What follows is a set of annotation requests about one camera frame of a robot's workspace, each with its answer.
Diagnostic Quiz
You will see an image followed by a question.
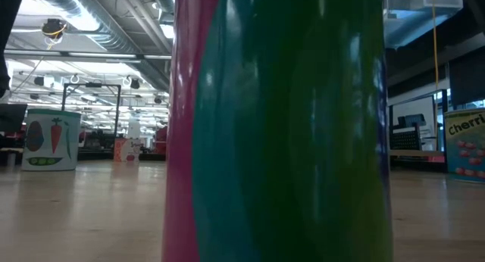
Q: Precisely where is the pink and green can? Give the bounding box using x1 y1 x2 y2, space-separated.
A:
161 0 395 262

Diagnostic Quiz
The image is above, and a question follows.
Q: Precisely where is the white strawberry print can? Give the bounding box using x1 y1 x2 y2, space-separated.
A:
112 137 142 164

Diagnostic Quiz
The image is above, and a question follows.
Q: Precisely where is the white vegetables print can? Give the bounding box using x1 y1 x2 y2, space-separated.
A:
20 108 83 172

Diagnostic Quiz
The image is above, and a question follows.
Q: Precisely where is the blue cherries can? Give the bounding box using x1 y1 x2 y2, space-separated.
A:
443 108 485 183

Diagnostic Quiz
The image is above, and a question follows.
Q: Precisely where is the black perforated rack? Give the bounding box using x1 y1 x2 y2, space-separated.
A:
389 114 427 151

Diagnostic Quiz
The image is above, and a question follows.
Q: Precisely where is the black gantry frame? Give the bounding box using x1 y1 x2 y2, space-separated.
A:
61 82 122 151

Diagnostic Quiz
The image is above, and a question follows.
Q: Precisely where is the whiteboard with black frame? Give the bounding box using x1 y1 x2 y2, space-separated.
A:
388 89 449 153

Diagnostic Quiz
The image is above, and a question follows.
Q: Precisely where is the wooden shelf with black frame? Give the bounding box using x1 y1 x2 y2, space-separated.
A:
388 148 448 173

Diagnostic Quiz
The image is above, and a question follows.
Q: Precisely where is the hanging yellow cable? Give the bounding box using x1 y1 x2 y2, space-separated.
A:
430 0 440 91

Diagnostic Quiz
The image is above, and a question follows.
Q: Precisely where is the ceiling cable reel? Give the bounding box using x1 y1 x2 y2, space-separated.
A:
40 17 68 40

